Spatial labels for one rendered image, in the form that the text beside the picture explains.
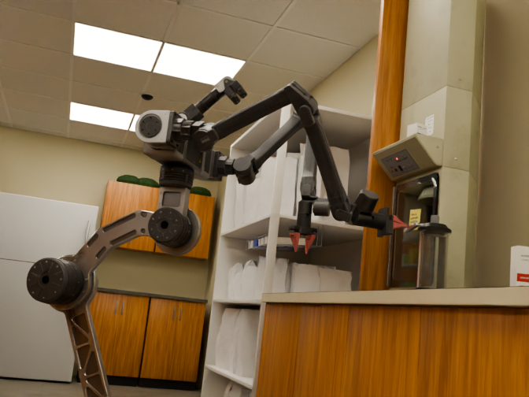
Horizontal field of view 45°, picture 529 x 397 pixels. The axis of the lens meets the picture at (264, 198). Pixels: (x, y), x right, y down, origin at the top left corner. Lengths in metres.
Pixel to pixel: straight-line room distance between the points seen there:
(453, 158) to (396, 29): 0.74
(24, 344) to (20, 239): 1.04
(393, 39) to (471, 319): 1.52
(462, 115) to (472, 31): 0.34
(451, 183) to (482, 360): 0.91
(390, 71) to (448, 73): 0.40
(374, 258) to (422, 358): 0.85
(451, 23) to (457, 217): 0.72
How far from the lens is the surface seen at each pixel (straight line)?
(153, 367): 6.99
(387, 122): 2.67
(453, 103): 2.39
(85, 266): 2.71
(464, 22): 2.54
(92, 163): 7.60
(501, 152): 2.78
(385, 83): 2.72
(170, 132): 2.26
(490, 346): 1.53
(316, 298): 2.36
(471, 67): 2.48
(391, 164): 2.48
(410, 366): 1.81
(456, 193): 2.32
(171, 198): 2.51
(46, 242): 6.78
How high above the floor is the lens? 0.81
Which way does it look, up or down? 11 degrees up
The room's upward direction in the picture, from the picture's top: 6 degrees clockwise
